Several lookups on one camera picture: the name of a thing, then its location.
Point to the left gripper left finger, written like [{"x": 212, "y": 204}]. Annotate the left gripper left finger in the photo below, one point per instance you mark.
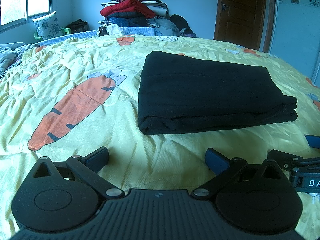
[{"x": 86, "y": 170}]

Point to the green plastic chair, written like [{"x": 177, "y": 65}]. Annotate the green plastic chair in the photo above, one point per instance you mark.
[{"x": 65, "y": 31}]

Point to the red jacket on pile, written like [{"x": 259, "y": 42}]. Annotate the red jacket on pile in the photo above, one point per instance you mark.
[{"x": 128, "y": 6}]

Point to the floral pillow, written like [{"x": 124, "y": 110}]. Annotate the floral pillow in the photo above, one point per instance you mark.
[{"x": 48, "y": 26}]

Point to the yellow carrot print bedspread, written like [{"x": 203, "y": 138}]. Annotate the yellow carrot print bedspread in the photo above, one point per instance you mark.
[{"x": 82, "y": 93}]

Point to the dark bag on floor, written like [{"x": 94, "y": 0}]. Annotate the dark bag on floor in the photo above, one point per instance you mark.
[{"x": 78, "y": 26}]

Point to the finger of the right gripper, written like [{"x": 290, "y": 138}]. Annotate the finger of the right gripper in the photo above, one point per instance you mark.
[{"x": 313, "y": 141}]

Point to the pile of clothes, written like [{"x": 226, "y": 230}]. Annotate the pile of clothes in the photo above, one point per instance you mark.
[{"x": 144, "y": 17}]

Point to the black pants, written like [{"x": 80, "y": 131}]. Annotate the black pants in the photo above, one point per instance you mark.
[{"x": 180, "y": 94}]

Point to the crumpled light blue blanket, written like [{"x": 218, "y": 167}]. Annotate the crumpled light blue blanket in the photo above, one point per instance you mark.
[{"x": 9, "y": 54}]

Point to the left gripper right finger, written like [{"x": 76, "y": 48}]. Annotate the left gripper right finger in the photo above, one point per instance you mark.
[{"x": 226, "y": 171}]

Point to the blue quilted mattress edge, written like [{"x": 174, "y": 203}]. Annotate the blue quilted mattress edge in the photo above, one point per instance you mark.
[{"x": 82, "y": 33}]

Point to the window with grey frame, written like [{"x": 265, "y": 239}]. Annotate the window with grey frame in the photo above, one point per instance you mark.
[{"x": 16, "y": 12}]

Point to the brown wooden door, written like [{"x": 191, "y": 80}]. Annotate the brown wooden door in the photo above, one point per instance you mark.
[{"x": 246, "y": 22}]

